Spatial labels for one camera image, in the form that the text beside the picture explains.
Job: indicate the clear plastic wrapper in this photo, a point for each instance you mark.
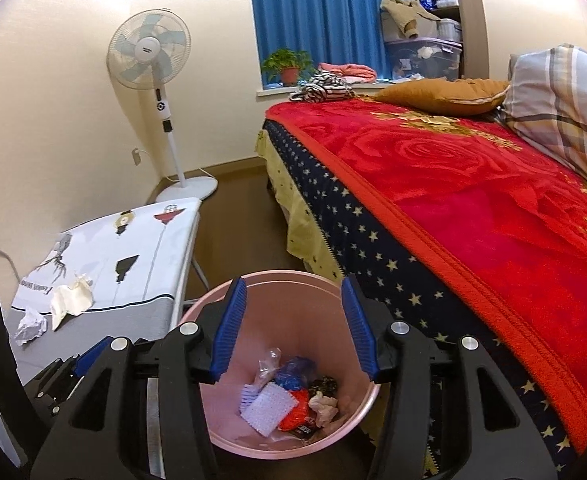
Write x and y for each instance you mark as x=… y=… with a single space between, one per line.
x=268 y=360

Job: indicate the cream crumpled paper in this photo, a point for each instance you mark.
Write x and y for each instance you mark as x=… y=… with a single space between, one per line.
x=70 y=300

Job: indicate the red plastic bag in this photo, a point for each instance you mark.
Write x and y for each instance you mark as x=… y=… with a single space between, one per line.
x=296 y=410

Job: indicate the beige tissue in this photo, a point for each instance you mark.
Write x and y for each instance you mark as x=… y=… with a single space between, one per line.
x=323 y=406

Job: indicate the striped clothing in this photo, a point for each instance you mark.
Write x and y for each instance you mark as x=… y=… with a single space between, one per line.
x=326 y=90

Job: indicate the blue curtain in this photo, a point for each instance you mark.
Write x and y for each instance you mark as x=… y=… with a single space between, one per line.
x=323 y=10

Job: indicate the pink folded clothing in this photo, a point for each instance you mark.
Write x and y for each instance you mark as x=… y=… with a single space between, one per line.
x=348 y=71

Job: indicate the small grey storage box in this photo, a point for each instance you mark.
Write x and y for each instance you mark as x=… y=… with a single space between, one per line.
x=449 y=30

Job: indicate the ironing board with printed cover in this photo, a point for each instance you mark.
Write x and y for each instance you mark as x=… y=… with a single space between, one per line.
x=138 y=240

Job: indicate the potted green plant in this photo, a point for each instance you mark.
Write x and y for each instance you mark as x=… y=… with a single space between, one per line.
x=288 y=74

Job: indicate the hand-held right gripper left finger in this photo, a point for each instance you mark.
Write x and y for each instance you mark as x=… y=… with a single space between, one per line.
x=228 y=330

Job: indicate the blue plastic bag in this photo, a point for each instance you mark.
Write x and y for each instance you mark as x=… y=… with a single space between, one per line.
x=293 y=372

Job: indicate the clear storage box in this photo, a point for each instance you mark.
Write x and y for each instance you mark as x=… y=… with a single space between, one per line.
x=423 y=60

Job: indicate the white pedestal fan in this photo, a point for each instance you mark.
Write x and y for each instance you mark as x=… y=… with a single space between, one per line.
x=148 y=47

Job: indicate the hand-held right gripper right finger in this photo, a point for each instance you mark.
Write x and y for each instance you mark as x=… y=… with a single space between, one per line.
x=361 y=330

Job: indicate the crumpled white paper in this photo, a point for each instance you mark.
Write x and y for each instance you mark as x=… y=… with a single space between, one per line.
x=29 y=327

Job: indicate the beige jacket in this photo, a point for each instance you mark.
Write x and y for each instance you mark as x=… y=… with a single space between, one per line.
x=406 y=12

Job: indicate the red floral blanket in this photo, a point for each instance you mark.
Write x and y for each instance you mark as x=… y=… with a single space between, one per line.
x=448 y=185

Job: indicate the star print bedsheet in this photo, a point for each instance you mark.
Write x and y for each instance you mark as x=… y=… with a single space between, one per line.
x=373 y=250

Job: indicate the black red packet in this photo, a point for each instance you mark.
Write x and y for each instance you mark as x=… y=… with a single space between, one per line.
x=307 y=429

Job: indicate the plaid pillow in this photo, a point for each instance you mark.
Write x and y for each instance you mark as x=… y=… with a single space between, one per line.
x=563 y=100

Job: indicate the dark patterned cloth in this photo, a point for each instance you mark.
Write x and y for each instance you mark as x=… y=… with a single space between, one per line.
x=326 y=385

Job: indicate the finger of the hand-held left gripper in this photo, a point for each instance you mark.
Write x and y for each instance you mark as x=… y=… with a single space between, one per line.
x=93 y=354

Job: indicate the wall socket plug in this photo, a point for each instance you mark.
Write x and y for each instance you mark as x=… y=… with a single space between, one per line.
x=136 y=156

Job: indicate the orange pillow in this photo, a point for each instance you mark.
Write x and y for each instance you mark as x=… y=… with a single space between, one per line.
x=438 y=92

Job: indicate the pink trash bin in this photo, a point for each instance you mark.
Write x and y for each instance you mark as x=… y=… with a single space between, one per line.
x=293 y=310

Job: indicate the folding table leg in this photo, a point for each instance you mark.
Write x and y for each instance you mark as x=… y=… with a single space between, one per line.
x=198 y=275

